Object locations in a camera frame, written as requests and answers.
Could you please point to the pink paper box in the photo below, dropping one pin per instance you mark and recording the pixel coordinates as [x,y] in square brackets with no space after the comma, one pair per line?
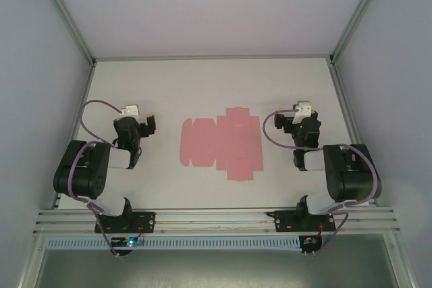
[236,143]

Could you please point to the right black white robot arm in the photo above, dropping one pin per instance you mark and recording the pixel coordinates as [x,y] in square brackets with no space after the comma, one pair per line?
[351,173]

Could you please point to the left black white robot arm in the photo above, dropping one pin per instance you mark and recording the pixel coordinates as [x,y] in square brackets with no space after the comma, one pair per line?
[81,173]

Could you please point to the right small circuit board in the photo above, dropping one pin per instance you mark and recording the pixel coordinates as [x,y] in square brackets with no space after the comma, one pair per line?
[310,242]

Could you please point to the small circuit board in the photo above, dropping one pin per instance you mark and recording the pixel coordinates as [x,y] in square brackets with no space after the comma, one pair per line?
[310,242]
[130,242]

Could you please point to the left small circuit board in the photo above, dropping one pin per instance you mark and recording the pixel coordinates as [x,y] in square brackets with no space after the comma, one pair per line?
[130,242]

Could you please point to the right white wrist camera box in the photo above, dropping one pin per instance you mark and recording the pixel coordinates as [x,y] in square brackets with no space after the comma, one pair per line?
[302,111]

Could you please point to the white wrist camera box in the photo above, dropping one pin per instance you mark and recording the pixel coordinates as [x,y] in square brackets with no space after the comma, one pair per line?
[130,110]
[302,111]

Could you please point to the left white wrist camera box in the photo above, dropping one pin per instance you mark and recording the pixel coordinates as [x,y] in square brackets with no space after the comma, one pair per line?
[130,110]

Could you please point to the aluminium table side rail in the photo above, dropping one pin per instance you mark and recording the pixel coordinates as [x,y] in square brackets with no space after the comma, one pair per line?
[88,82]
[343,99]

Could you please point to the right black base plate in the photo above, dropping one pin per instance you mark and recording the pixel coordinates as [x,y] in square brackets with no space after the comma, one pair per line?
[283,220]

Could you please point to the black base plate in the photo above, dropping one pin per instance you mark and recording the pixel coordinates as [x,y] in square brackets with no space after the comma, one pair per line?
[283,220]
[146,220]

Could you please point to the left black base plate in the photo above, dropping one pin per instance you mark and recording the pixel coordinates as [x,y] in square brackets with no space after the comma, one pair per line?
[146,220]

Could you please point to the long aluminium base rail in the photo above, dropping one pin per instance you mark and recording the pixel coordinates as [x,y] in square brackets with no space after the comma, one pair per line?
[209,215]

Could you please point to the aluminium frame post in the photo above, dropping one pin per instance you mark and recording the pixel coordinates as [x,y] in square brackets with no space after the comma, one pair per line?
[65,11]
[358,11]

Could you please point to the aluminium frame leg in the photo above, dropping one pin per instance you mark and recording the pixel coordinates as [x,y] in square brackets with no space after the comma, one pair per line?
[32,261]
[401,261]

